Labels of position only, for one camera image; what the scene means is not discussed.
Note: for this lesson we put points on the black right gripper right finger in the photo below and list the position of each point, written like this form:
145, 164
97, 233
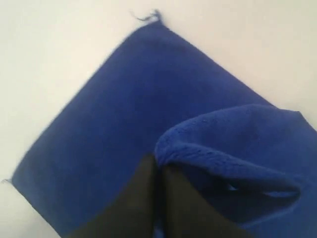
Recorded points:
187, 213

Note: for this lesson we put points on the blue towel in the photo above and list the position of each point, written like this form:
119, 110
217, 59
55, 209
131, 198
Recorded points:
254, 163

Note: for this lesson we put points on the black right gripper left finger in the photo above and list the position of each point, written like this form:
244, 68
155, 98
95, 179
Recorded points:
131, 214

